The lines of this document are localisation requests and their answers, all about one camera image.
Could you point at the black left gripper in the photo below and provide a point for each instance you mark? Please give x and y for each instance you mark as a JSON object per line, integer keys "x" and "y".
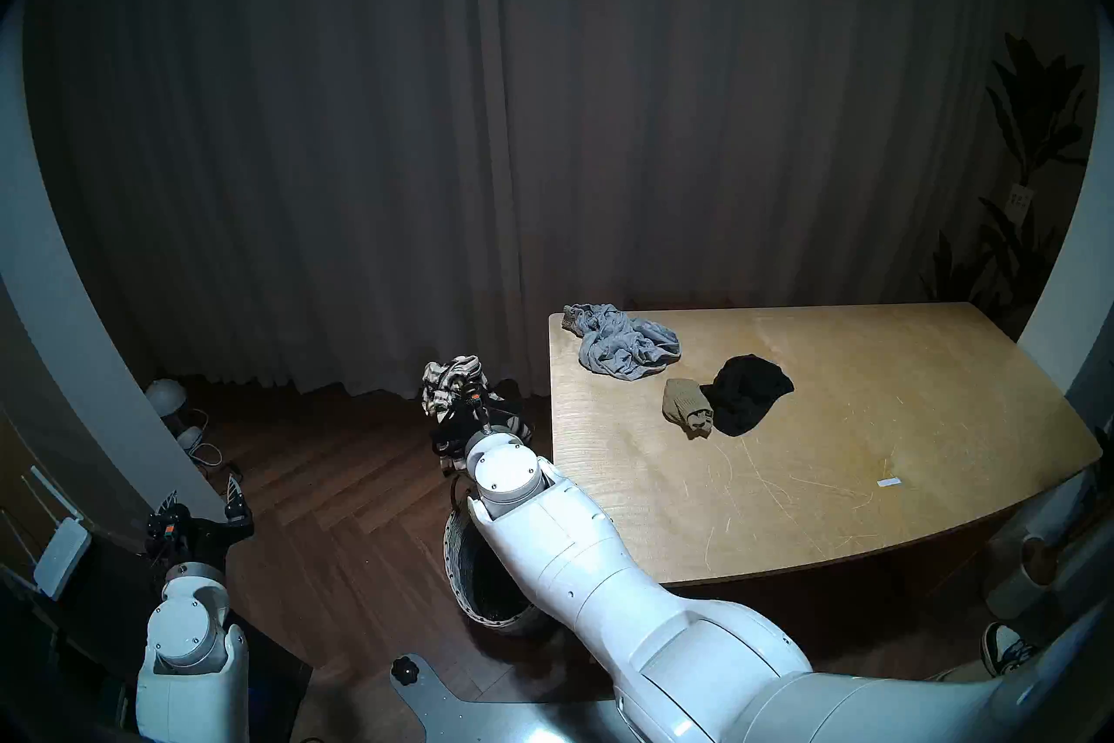
{"x": 196, "y": 541}

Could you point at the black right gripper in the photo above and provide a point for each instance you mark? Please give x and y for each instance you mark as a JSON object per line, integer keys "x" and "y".
{"x": 500, "y": 419}

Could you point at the black white striped garment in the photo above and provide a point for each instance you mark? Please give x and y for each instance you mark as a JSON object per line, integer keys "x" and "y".
{"x": 448, "y": 380}

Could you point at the tan ribbed knit sock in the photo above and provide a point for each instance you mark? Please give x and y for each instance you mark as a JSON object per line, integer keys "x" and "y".
{"x": 686, "y": 403}

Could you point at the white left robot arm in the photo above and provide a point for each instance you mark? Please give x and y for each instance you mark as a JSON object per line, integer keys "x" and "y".
{"x": 187, "y": 645}

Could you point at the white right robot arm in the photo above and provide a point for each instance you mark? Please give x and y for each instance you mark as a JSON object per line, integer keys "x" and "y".
{"x": 609, "y": 576}

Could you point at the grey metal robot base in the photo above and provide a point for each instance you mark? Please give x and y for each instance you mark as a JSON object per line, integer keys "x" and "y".
{"x": 487, "y": 715}

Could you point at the woven wicker laundry hamper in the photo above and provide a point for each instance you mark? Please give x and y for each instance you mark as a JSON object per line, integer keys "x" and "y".
{"x": 461, "y": 567}

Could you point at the white mushroom lamp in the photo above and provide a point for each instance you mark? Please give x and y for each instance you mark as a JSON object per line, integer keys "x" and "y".
{"x": 165, "y": 396}

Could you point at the crumpled grey garment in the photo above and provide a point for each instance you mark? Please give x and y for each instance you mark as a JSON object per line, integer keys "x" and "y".
{"x": 622, "y": 345}

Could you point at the white wifi router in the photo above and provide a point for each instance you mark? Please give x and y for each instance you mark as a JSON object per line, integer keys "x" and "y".
{"x": 61, "y": 554}

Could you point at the black computer case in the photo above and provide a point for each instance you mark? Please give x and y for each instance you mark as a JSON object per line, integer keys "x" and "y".
{"x": 278, "y": 693}

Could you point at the black base knob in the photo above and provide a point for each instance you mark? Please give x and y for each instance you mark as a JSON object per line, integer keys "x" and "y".
{"x": 406, "y": 670}

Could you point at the long grey curtain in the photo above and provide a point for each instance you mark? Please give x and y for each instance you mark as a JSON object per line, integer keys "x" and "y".
{"x": 435, "y": 141}

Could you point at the light wooden table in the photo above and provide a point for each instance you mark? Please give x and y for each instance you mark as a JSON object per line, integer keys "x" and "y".
{"x": 827, "y": 419}

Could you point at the white cylindrical bin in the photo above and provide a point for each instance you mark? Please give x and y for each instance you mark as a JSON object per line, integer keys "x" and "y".
{"x": 1023, "y": 576}

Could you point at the black white sneaker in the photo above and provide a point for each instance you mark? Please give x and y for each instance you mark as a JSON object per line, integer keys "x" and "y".
{"x": 1005, "y": 650}

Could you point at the white tag on plant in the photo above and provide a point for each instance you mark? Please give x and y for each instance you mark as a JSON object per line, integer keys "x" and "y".
{"x": 1018, "y": 200}

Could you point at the tall dark leafy plant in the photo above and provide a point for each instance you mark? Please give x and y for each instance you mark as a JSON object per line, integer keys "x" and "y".
{"x": 1031, "y": 114}

